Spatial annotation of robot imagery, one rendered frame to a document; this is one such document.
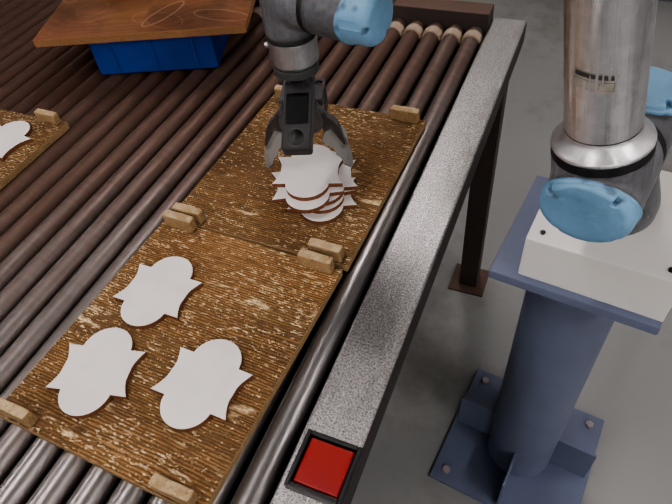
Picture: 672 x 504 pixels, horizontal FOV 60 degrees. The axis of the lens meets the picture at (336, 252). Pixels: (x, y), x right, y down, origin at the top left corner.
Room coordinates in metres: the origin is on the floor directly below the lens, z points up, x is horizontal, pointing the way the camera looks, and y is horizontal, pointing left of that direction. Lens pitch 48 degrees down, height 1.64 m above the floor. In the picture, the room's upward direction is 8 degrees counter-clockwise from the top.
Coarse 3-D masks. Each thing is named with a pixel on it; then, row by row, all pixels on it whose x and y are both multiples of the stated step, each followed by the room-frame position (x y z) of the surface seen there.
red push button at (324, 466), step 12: (312, 444) 0.32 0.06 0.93; (324, 444) 0.32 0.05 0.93; (312, 456) 0.30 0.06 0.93; (324, 456) 0.30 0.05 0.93; (336, 456) 0.30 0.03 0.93; (348, 456) 0.30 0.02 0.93; (300, 468) 0.29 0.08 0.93; (312, 468) 0.29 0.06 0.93; (324, 468) 0.29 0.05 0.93; (336, 468) 0.28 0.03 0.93; (348, 468) 0.28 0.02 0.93; (300, 480) 0.27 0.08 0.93; (312, 480) 0.27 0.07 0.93; (324, 480) 0.27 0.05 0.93; (336, 480) 0.27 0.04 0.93; (324, 492) 0.26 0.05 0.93; (336, 492) 0.25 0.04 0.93
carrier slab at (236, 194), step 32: (256, 128) 1.01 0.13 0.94; (352, 128) 0.97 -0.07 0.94; (384, 128) 0.95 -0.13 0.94; (416, 128) 0.94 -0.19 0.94; (224, 160) 0.92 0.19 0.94; (256, 160) 0.90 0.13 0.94; (384, 160) 0.85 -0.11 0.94; (192, 192) 0.83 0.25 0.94; (224, 192) 0.82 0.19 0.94; (256, 192) 0.81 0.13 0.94; (384, 192) 0.76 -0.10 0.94; (224, 224) 0.74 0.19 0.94; (256, 224) 0.73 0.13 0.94; (288, 224) 0.72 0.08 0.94; (352, 224) 0.70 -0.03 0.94; (352, 256) 0.62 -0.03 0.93
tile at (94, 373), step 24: (96, 336) 0.52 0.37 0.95; (120, 336) 0.52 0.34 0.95; (72, 360) 0.49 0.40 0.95; (96, 360) 0.48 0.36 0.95; (120, 360) 0.47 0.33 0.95; (48, 384) 0.45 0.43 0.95; (72, 384) 0.44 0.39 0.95; (96, 384) 0.44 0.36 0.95; (120, 384) 0.43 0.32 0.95; (72, 408) 0.41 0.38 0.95; (96, 408) 0.40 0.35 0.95
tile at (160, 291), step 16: (176, 256) 0.67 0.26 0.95; (144, 272) 0.64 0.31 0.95; (160, 272) 0.63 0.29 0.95; (176, 272) 0.63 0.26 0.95; (192, 272) 0.63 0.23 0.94; (128, 288) 0.61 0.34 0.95; (144, 288) 0.60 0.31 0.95; (160, 288) 0.60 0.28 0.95; (176, 288) 0.60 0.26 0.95; (192, 288) 0.59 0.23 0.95; (128, 304) 0.58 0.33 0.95; (144, 304) 0.57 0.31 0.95; (160, 304) 0.57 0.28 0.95; (176, 304) 0.56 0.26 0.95; (128, 320) 0.54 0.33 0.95; (144, 320) 0.54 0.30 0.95; (160, 320) 0.54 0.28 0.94
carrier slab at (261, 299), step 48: (192, 240) 0.71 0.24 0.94; (240, 240) 0.69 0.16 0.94; (240, 288) 0.59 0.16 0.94; (288, 288) 0.57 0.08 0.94; (144, 336) 0.52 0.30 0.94; (192, 336) 0.51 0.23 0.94; (240, 336) 0.49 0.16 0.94; (288, 336) 0.48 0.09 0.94; (144, 384) 0.44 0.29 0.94; (48, 432) 0.38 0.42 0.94; (96, 432) 0.37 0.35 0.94; (144, 432) 0.36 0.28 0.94; (192, 432) 0.35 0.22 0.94; (240, 432) 0.34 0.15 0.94; (144, 480) 0.30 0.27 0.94; (192, 480) 0.29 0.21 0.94
